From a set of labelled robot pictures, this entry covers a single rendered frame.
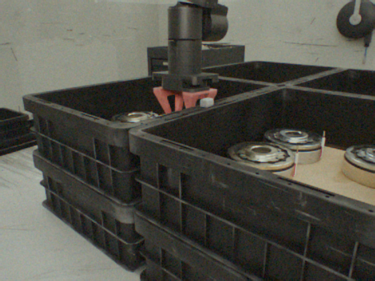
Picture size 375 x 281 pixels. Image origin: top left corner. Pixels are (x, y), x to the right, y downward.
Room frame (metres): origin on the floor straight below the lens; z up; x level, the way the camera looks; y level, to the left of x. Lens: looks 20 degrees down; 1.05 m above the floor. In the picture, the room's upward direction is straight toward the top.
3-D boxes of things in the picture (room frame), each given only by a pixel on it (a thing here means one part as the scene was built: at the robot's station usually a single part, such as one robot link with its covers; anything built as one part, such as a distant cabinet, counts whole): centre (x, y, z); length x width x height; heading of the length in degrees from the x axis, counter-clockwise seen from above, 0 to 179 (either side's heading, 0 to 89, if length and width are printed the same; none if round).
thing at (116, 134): (0.61, 0.06, 0.92); 0.40 x 0.30 x 0.02; 138
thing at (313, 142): (0.54, -0.19, 0.86); 0.10 x 0.10 x 0.01
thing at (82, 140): (0.61, 0.06, 0.87); 0.40 x 0.30 x 0.11; 138
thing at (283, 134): (0.54, -0.19, 0.86); 0.05 x 0.05 x 0.01
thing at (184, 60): (0.56, 0.01, 0.99); 0.10 x 0.07 x 0.07; 47
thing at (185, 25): (0.57, 0.00, 1.05); 0.07 x 0.06 x 0.07; 145
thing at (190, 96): (0.55, 0.00, 0.92); 0.07 x 0.07 x 0.09; 47
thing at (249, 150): (0.46, -0.11, 0.86); 0.05 x 0.05 x 0.01
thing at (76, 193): (0.61, 0.06, 0.76); 0.40 x 0.30 x 0.12; 138
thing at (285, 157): (0.46, -0.11, 0.86); 0.10 x 0.10 x 0.01
